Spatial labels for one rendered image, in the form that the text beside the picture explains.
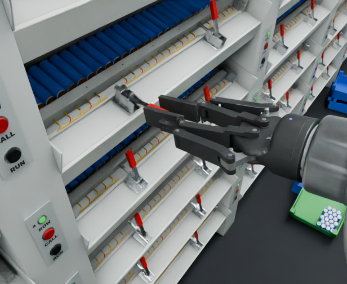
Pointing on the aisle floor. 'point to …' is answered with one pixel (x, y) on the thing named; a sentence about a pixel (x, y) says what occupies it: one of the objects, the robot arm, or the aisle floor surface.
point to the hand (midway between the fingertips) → (170, 114)
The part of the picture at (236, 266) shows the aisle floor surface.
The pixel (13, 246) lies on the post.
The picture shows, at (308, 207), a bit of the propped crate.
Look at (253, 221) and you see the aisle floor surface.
